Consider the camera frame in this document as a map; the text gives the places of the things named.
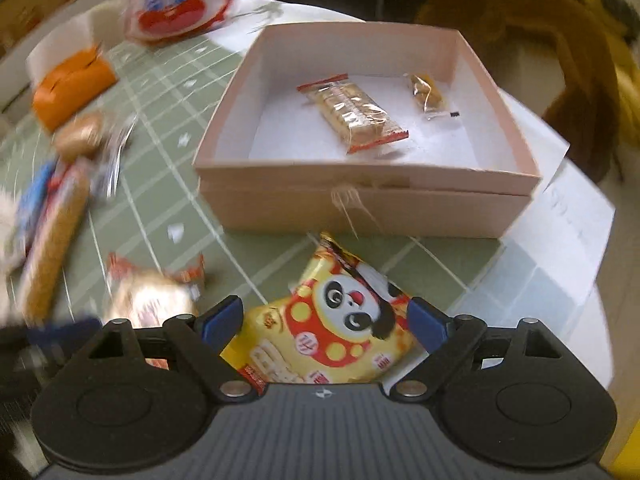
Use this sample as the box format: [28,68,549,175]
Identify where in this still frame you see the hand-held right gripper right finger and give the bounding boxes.
[392,297,561,401]

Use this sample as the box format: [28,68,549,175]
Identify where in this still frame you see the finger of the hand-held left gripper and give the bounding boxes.
[0,316,103,350]

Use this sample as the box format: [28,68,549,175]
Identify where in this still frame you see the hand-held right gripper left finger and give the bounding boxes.
[87,296,253,401]

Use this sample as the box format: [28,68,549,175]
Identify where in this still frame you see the yellow panda snack packet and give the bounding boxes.
[220,232,418,393]

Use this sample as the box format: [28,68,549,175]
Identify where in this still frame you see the pink cardboard box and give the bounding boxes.
[192,22,543,240]

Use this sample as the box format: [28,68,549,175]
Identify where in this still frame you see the red white cracker packet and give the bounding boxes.
[106,252,207,368]

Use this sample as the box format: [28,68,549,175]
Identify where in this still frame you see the long biscuit packet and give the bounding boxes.
[19,162,92,322]

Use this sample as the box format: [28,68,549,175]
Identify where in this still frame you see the blue snack packet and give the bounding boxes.
[14,160,60,242]

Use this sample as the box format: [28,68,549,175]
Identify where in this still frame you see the green grid tablecloth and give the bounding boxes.
[0,0,618,391]

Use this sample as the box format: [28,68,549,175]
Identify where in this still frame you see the round brown bun packet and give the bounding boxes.
[54,112,108,162]

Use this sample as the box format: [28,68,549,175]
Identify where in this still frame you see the clear cracker packet red ends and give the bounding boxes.
[296,74,410,156]

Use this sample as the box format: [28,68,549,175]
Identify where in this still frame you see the small clear candy packet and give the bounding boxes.
[404,73,461,122]

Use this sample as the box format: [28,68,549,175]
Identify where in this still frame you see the orange tissue box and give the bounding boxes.
[32,45,119,133]

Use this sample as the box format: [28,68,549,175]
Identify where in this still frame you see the white tissue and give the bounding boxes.
[25,10,96,83]

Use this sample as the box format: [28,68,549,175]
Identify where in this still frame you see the brown plush toy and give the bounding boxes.
[415,0,631,183]

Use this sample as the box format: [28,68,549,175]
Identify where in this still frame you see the red white snack bag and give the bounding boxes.
[117,0,236,47]

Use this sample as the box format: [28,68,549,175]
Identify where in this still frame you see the yellow plush toy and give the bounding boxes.
[570,0,640,153]

